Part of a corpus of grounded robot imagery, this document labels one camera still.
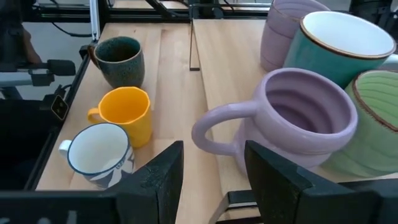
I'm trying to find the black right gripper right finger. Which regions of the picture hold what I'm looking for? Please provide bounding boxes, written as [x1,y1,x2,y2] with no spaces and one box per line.
[244,139,313,224]

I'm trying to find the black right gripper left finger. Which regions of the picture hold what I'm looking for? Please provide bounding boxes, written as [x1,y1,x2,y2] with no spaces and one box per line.
[107,140,185,224]

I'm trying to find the lavender ribbed mug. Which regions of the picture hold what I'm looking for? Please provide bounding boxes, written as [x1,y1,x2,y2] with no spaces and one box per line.
[191,67,358,175]

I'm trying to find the white mug blue pattern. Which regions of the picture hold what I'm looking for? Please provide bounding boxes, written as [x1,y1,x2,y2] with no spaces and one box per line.
[58,122,135,190]

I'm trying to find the yellow faceted mug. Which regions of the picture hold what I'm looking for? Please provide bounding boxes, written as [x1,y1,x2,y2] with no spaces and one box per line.
[86,86,153,149]

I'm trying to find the green ribbed mug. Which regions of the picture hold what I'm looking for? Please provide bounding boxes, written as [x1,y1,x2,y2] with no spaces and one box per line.
[322,70,398,178]

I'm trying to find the dark teal speckled mug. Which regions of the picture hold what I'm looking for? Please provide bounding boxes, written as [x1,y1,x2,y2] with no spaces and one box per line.
[88,36,146,89]

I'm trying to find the lavender handleless cup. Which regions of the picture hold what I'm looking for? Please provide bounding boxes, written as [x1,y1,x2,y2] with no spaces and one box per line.
[260,0,330,72]

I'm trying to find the wooden shelf riser black legs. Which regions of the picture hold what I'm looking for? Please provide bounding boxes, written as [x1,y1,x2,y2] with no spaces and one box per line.
[188,17,398,224]

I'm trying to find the teal mug white inside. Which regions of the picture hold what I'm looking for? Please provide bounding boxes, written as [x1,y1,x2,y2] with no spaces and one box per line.
[283,11,398,90]

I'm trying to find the grey chair armrest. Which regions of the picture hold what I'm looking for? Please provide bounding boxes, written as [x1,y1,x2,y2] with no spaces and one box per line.
[0,58,76,88]

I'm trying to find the person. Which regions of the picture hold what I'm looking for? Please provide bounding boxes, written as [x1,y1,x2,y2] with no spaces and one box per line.
[0,0,62,190]

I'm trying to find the small black table camera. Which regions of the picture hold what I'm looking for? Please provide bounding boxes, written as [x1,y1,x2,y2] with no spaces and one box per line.
[50,94,70,121]

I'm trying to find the silver aluminium frame post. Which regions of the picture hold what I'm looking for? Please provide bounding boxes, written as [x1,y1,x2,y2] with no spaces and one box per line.
[89,0,102,42]

